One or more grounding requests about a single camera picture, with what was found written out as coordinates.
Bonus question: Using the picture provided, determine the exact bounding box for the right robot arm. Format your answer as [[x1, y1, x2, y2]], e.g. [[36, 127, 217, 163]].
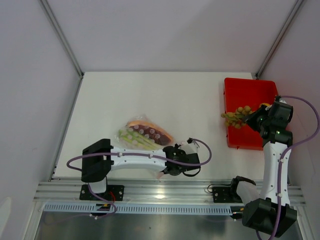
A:
[[228, 100, 297, 239]]

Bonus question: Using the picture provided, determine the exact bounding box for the longan fruit bunch toy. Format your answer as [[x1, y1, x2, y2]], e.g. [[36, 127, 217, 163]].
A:
[[220, 105, 257, 129]]

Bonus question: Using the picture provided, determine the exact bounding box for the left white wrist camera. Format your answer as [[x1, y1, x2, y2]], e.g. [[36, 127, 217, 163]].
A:
[[179, 137, 200, 155]]

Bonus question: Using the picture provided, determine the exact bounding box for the purple cable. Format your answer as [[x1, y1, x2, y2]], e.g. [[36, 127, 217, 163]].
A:
[[66, 138, 213, 221], [254, 95, 320, 238]]

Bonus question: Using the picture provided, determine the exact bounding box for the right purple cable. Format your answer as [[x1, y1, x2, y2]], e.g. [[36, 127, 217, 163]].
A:
[[254, 95, 320, 238]]

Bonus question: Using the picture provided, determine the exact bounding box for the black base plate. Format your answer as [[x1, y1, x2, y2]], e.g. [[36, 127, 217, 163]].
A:
[[207, 183, 242, 203], [79, 184, 125, 202]]

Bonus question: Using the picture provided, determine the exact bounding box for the right aluminium frame post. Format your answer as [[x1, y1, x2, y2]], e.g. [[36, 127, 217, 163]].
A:
[[252, 0, 307, 80]]

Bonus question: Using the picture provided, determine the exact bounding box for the papaya slice toy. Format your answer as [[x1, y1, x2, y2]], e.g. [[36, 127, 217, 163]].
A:
[[126, 120, 174, 146]]

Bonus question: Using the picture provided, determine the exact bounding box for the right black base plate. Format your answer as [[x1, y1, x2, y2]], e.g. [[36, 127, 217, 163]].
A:
[[207, 183, 242, 203]]

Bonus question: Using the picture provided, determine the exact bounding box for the white green leek toy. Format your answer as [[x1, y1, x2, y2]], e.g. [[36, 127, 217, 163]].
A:
[[117, 128, 163, 151]]

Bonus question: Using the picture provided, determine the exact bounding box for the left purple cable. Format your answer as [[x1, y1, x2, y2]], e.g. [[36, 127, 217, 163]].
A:
[[66, 138, 213, 221]]

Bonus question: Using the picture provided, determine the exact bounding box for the left aluminium frame post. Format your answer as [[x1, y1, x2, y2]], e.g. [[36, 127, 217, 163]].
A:
[[38, 0, 84, 79]]

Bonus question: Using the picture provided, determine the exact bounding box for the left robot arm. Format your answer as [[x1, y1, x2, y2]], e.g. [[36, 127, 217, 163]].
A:
[[81, 138, 201, 200]]

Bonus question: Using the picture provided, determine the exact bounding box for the white slotted cable duct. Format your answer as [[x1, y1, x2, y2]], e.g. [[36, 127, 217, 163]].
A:
[[43, 202, 233, 216]]

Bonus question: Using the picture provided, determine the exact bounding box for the aluminium frame post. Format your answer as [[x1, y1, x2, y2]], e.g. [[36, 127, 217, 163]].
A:
[[38, 0, 84, 79], [252, 0, 307, 80]]

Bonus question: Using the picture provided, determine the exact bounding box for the clear zip top bag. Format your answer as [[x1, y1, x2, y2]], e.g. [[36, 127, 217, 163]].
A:
[[115, 115, 175, 151]]

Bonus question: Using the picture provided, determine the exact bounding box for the red plastic bin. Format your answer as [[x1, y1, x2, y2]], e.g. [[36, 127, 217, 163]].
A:
[[223, 77, 278, 151]]

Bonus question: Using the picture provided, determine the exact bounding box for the yellow potato toy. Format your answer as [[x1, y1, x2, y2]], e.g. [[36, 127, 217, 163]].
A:
[[259, 103, 270, 107]]

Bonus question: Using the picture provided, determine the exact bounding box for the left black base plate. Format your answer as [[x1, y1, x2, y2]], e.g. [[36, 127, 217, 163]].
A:
[[79, 184, 125, 202]]

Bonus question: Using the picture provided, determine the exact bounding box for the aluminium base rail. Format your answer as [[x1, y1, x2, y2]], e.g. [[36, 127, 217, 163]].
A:
[[33, 178, 307, 207]]

